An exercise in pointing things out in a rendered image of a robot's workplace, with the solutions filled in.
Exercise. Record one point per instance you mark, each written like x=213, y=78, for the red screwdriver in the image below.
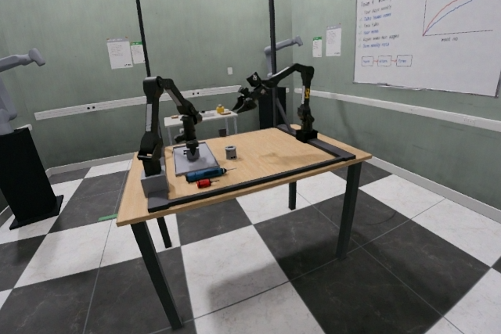
x=204, y=183

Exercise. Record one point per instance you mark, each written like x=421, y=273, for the blue electric screwdriver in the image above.
x=210, y=173

